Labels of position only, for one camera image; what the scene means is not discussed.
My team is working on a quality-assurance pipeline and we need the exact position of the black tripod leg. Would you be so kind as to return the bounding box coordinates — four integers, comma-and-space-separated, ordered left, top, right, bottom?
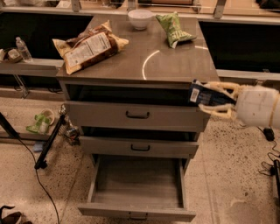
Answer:
34, 115, 66, 170

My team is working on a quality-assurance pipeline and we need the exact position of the bottom grey open drawer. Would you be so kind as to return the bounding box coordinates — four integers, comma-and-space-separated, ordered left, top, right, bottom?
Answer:
78, 155, 195, 222

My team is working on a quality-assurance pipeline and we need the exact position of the green white packet on floor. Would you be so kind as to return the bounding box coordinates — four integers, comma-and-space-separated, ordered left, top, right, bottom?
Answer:
26, 108, 55, 135

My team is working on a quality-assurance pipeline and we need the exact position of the grey side shelf left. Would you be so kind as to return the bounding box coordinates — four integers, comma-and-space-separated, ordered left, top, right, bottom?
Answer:
0, 59, 64, 77

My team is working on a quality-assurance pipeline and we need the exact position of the grey side shelf right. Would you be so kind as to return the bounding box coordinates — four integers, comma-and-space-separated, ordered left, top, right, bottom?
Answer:
217, 69, 280, 90

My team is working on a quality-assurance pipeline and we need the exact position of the small basket with items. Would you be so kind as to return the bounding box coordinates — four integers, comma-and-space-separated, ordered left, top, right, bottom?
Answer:
0, 48, 22, 63

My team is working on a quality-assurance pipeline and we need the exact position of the black power adapter with cable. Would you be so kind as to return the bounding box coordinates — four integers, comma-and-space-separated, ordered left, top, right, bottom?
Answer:
259, 128, 280, 177

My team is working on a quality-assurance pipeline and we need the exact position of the green chip bag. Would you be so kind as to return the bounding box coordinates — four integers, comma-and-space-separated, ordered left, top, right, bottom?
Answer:
156, 12, 196, 49

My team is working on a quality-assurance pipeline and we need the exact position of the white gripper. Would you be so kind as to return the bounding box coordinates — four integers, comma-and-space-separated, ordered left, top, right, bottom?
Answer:
199, 81, 280, 128

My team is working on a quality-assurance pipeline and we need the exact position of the brown yellow chip bag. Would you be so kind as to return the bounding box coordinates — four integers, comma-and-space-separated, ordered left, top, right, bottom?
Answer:
52, 20, 129, 75

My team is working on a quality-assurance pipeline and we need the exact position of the small wire rack with can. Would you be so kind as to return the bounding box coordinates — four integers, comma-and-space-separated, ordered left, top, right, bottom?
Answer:
59, 104, 81, 145

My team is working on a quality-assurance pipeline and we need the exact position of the grey side shelf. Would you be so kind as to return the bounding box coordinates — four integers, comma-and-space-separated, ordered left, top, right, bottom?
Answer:
217, 69, 280, 90
0, 59, 64, 77

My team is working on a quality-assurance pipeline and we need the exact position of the white bowl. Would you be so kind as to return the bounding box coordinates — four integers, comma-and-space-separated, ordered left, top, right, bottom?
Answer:
128, 9, 153, 30

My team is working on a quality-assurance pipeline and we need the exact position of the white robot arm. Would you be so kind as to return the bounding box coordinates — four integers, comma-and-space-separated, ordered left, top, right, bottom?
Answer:
199, 81, 280, 129

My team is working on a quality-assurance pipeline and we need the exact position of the top grey drawer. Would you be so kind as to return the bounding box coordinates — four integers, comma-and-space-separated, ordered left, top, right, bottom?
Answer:
65, 101, 209, 132

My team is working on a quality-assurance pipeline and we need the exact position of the black floor cable left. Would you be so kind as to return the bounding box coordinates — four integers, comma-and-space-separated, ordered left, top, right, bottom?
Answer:
0, 113, 61, 224

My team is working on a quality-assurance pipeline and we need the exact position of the clear water bottle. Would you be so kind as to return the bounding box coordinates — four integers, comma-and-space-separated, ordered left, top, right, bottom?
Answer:
16, 37, 32, 62

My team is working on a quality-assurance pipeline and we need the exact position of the blue rxbar blueberry bar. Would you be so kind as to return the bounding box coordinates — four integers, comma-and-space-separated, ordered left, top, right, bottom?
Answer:
188, 80, 236, 106

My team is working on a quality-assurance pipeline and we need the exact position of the grey drawer cabinet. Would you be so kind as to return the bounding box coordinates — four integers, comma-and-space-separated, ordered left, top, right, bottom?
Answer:
55, 14, 221, 222

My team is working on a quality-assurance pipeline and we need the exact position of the middle grey drawer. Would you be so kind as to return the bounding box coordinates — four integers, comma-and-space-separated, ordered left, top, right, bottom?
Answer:
80, 136, 199, 158

